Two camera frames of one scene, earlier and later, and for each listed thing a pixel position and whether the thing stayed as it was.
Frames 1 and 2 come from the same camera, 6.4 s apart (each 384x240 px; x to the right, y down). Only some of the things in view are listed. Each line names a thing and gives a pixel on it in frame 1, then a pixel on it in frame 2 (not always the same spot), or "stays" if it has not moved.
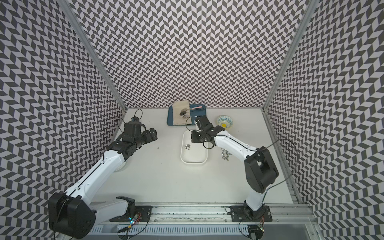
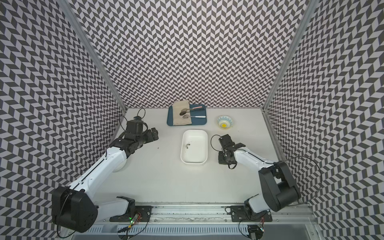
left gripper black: (149, 138) stays
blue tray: (195, 110) stays
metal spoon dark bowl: (183, 113) stays
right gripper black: (194, 137) → (221, 159)
